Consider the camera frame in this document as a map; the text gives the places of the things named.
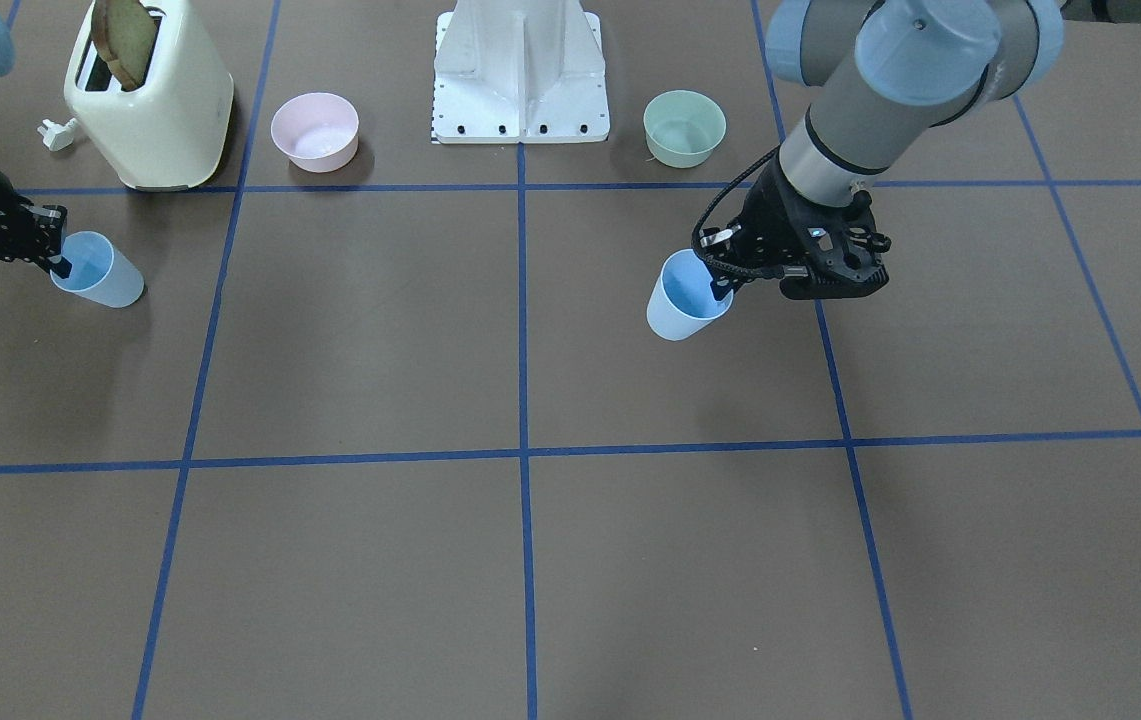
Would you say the white power plug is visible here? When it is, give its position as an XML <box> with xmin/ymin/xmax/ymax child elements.
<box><xmin>37</xmin><ymin>118</ymin><xmax>81</xmax><ymax>152</ymax></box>

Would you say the cream toaster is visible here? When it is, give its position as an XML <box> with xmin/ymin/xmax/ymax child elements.
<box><xmin>63</xmin><ymin>1</ymin><xmax>235</xmax><ymax>192</ymax></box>

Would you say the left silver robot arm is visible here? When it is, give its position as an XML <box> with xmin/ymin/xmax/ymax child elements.
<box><xmin>691</xmin><ymin>1</ymin><xmax>1065</xmax><ymax>301</ymax></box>

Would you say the green bowl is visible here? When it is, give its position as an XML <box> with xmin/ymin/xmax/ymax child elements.
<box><xmin>642</xmin><ymin>88</ymin><xmax>727</xmax><ymax>169</ymax></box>

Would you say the pink bowl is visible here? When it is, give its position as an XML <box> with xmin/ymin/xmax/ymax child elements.
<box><xmin>270</xmin><ymin>92</ymin><xmax>361</xmax><ymax>173</ymax></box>

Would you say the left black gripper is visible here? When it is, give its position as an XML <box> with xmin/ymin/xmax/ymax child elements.
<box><xmin>691</xmin><ymin>152</ymin><xmax>853</xmax><ymax>304</ymax></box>

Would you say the light blue cup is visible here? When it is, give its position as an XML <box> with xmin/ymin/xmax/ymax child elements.
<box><xmin>646</xmin><ymin>249</ymin><xmax>735</xmax><ymax>341</ymax></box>
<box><xmin>49</xmin><ymin>230</ymin><xmax>145</xmax><ymax>309</ymax></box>

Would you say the white pedestal column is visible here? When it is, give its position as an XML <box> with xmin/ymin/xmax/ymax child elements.
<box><xmin>430</xmin><ymin>1</ymin><xmax>612</xmax><ymax>145</ymax></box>

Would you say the toast slice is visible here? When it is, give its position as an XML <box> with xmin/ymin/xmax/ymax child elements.
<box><xmin>89</xmin><ymin>1</ymin><xmax>159</xmax><ymax>92</ymax></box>

